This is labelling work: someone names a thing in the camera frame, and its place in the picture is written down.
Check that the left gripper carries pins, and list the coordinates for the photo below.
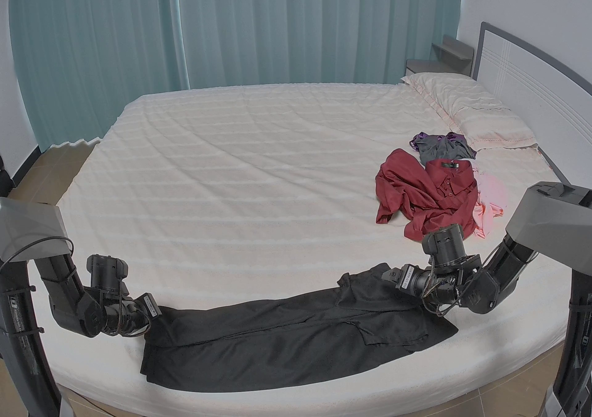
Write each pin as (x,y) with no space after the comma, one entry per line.
(147,309)

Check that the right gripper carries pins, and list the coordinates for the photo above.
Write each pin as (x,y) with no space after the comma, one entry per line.
(414,280)

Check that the black T-shirt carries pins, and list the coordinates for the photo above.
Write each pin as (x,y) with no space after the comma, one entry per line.
(277,336)

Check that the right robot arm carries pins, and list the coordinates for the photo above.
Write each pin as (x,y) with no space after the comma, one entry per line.
(545,221)

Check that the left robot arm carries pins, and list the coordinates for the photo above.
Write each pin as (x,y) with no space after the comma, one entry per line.
(64,295)

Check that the bed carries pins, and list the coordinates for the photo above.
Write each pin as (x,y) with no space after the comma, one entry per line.
(254,151)

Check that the dark red shirt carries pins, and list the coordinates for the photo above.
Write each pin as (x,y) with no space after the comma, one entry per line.
(434,202)

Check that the pink garment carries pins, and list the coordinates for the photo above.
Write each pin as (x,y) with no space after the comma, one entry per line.
(490,198)

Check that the grey garment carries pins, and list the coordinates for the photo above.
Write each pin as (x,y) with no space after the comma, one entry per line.
(444,149)

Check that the purple garment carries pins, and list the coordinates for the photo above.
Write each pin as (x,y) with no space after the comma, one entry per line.
(418,140)

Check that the cream pillow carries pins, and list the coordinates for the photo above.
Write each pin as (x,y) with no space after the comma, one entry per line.
(481,110)

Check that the grey bedside table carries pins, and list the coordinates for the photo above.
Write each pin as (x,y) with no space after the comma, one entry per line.
(434,66)

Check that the blue-green curtain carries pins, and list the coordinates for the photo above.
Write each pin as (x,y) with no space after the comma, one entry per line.
(92,36)
(323,13)

